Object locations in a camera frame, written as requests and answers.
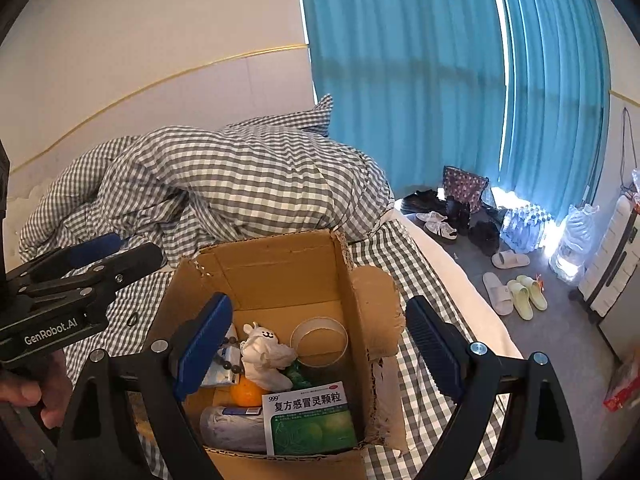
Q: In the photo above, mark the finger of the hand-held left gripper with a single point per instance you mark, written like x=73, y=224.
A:
x=95, y=250
x=135, y=260

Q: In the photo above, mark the large clear water jug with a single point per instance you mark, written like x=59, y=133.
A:
x=575, y=240

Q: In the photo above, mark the pale green slipper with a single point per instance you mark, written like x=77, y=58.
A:
x=520, y=301
x=534, y=291

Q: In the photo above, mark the pack of water bottles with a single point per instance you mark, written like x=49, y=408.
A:
x=525, y=230

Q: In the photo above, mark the black leather shoes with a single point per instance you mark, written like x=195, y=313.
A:
x=422, y=201

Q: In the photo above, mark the white suitcase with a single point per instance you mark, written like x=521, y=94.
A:
x=612, y=260

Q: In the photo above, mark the grey checked quilt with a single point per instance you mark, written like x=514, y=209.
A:
x=250, y=175

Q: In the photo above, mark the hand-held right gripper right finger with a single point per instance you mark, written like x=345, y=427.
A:
x=432, y=350

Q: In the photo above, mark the green medicine box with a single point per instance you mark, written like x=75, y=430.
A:
x=310, y=420

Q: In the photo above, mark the white plush toy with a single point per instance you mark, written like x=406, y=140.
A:
x=265, y=355

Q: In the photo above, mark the dark patterned bag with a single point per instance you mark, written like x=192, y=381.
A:
x=465, y=185

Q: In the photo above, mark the red packet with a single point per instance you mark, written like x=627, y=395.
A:
x=622, y=390

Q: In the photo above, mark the grey checked bed sheet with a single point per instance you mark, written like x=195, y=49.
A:
x=415, y=265

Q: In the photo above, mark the brown cardboard box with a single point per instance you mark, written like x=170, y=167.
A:
x=280, y=280

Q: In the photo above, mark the person's left hand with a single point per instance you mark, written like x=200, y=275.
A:
x=30, y=392

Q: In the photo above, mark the white and blue packet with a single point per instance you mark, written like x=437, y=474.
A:
x=217, y=375

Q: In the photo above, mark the blue curtain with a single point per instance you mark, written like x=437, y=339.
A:
x=400, y=60

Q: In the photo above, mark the grey soft roll pack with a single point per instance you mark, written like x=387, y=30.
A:
x=235, y=430

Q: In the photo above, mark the orange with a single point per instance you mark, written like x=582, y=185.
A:
x=247, y=394

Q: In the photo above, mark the white sneaker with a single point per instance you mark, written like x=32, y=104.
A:
x=431, y=217
x=442, y=232

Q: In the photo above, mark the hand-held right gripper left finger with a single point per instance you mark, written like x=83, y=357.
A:
x=202, y=345

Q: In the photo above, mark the green packet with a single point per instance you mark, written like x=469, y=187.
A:
x=295, y=372

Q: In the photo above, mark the clear plastic jar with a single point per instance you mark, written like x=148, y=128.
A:
x=320, y=345

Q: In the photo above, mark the black boots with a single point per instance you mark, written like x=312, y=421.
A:
x=457, y=212

